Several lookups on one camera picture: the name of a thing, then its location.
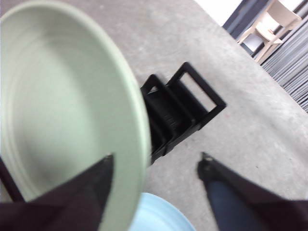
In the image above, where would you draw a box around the blue round plate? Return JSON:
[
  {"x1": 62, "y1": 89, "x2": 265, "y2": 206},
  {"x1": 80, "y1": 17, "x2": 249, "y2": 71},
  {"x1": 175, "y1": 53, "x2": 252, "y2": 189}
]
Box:
[{"x1": 129, "y1": 192, "x2": 197, "y2": 231}]

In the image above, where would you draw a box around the black plate rack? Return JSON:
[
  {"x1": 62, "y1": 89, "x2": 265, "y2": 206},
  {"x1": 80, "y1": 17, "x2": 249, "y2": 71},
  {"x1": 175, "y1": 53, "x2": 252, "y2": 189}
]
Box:
[{"x1": 139, "y1": 62, "x2": 227, "y2": 167}]

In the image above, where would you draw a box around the green round plate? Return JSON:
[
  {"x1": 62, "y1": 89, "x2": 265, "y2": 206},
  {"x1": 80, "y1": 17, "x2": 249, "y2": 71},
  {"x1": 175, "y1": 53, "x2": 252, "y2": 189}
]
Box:
[{"x1": 0, "y1": 0, "x2": 153, "y2": 231}]

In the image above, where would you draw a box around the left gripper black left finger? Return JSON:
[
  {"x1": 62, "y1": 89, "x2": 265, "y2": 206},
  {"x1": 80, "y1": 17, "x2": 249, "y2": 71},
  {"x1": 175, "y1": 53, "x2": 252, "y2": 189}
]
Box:
[{"x1": 0, "y1": 153, "x2": 114, "y2": 231}]

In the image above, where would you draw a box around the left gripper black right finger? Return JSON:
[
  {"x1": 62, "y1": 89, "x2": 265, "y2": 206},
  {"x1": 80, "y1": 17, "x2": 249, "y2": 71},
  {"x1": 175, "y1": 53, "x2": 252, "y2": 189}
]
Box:
[{"x1": 197, "y1": 152, "x2": 308, "y2": 231}]

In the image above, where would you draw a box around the grey corrugated panel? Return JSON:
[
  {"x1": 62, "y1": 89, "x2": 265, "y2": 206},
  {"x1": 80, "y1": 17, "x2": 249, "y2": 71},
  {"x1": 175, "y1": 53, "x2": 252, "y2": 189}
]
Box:
[{"x1": 222, "y1": 0, "x2": 308, "y2": 114}]

